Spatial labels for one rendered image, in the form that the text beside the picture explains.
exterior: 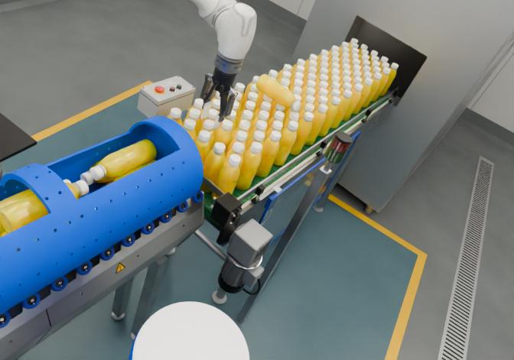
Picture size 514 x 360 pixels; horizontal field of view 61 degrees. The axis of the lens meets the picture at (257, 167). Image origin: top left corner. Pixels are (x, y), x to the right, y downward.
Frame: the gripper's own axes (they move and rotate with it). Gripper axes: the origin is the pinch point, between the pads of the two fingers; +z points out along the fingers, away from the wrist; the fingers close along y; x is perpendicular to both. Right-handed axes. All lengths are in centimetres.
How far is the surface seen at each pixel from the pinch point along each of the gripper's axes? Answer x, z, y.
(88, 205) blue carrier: -63, -7, 14
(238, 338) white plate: -51, 10, 59
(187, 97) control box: 8.3, 6.7, -18.7
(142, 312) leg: -28, 88, 13
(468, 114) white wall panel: 405, 104, 64
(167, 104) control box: -2.5, 6.4, -18.7
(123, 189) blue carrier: -53, -6, 15
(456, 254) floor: 183, 114, 121
